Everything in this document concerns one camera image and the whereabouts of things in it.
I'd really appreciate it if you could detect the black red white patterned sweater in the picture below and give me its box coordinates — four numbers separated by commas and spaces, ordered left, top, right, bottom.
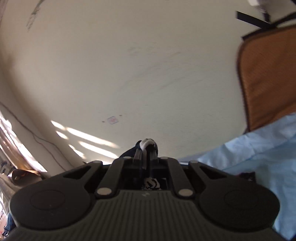
119, 138, 162, 191

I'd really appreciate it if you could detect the brown hat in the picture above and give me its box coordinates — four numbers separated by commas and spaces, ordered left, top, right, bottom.
11, 169, 50, 187

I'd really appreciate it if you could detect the grey beige window curtain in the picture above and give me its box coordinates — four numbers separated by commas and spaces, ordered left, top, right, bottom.
1, 113, 47, 173

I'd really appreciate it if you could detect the light blue cartoon bed sheet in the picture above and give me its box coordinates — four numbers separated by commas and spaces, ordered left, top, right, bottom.
179, 113, 296, 240

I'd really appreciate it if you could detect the brown seat cushion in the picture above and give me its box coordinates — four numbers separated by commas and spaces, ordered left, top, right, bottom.
237, 25, 295, 131

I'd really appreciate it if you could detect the small pink wall sticker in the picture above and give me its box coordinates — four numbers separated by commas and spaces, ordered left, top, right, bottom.
107, 116, 118, 125

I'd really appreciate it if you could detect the black wall cable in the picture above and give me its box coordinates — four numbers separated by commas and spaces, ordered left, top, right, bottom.
0, 100, 75, 172

